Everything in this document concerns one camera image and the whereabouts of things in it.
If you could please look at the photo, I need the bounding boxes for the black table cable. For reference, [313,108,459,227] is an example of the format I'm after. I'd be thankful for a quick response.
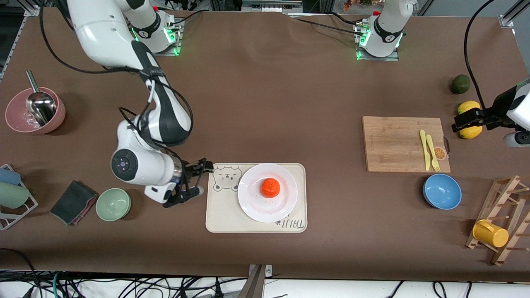
[290,12,365,36]
[168,9,205,31]

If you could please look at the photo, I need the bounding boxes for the yellow plastic knife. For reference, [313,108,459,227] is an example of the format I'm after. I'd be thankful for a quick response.
[419,130,431,171]

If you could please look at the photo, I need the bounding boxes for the pale green bowl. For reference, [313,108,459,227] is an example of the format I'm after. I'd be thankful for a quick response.
[95,188,132,222]

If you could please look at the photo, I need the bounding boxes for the cream bear print tray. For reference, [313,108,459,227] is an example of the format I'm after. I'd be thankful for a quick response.
[205,163,308,233]

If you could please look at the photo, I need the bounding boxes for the blue bowl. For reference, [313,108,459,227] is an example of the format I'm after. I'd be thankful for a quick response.
[422,173,463,211]

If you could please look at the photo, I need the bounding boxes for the metal scoop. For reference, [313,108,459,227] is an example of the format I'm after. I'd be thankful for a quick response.
[26,70,57,127]

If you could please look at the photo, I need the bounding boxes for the orange fruit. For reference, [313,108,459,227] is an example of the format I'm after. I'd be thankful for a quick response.
[260,178,280,198]

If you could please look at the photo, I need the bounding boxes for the metal table edge bracket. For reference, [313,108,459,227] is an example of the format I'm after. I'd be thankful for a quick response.
[248,264,274,298]

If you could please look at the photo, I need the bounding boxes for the yellow lemon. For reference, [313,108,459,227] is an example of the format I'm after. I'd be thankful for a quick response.
[459,124,483,139]
[458,101,482,115]

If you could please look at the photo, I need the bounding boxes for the pink bowl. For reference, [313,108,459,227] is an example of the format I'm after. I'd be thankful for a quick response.
[5,87,66,135]

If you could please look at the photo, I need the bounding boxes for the white wire cup rack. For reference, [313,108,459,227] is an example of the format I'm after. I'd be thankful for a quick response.
[0,164,39,231]

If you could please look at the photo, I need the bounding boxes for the dark grey folded cloth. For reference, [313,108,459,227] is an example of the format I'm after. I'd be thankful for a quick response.
[50,180,99,227]

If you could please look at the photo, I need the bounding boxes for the yellow plastic fork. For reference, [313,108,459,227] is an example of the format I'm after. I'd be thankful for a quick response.
[426,134,441,172]

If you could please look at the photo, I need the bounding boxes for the pale green cup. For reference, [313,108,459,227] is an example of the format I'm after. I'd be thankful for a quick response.
[0,182,30,209]

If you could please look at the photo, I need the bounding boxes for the blue cup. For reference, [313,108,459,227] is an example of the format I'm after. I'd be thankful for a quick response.
[0,168,21,185]

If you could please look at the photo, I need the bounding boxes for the dark green lime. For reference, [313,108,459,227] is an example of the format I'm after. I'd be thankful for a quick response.
[451,74,471,95]

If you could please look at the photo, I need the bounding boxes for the aluminium frame profile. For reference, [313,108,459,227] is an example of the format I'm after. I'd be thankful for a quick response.
[499,0,530,29]

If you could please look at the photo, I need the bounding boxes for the yellow mug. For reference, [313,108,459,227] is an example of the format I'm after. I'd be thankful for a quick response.
[472,219,509,248]

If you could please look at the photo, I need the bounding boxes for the wooden peg rack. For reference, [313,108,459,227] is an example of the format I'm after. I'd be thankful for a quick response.
[465,175,530,266]

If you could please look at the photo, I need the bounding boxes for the white round plate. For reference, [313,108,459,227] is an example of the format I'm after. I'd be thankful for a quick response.
[237,163,299,223]

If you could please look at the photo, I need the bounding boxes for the bamboo cutting board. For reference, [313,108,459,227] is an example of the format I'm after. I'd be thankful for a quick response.
[362,116,451,173]

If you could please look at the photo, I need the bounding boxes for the grey equipment box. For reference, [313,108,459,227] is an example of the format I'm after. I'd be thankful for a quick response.
[241,0,305,13]

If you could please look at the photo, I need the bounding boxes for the aluminium table rail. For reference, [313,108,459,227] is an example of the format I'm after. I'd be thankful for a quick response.
[0,5,41,81]

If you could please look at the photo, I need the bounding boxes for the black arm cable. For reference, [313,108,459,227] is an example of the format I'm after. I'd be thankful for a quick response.
[39,0,207,199]
[464,0,495,110]

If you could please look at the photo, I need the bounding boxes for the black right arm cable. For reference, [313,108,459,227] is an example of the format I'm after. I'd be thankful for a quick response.
[39,0,207,199]

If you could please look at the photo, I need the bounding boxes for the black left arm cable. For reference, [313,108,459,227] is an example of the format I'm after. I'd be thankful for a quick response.
[464,0,495,110]

